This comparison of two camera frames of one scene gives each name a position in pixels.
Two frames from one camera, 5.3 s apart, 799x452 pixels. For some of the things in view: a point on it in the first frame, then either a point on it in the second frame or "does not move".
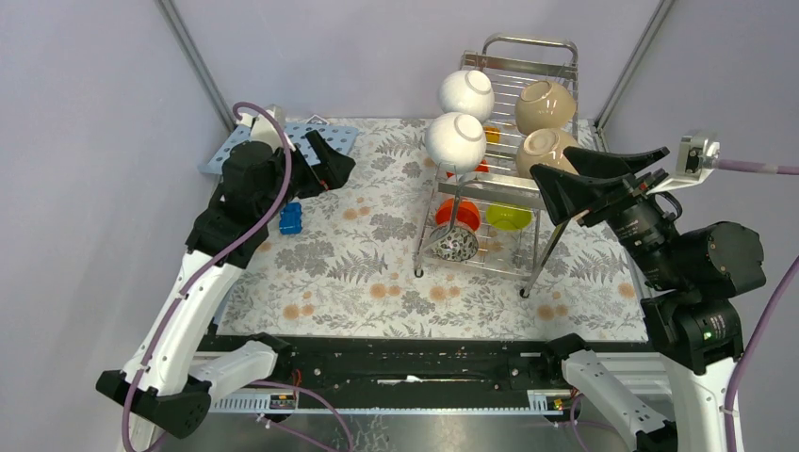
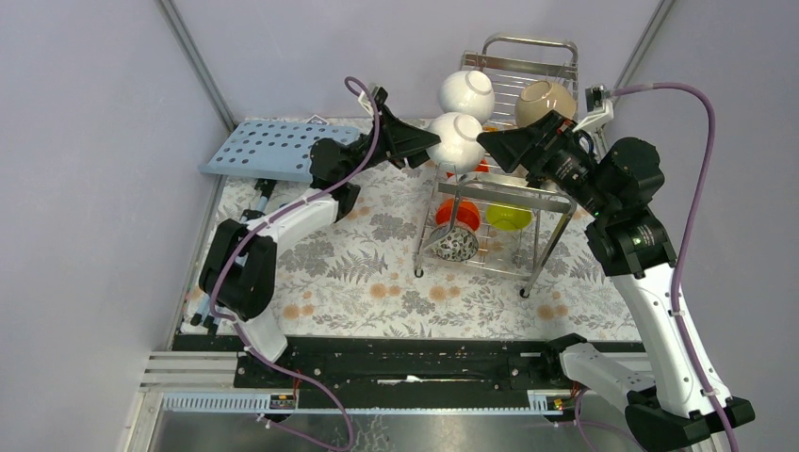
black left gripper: x=332 y=171 → x=396 y=138
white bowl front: x=456 y=142 does not move
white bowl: x=466 y=91 does not move
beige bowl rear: x=544 y=104 does not move
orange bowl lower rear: x=483 y=167 does not move
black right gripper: x=562 y=193 → x=540 y=140
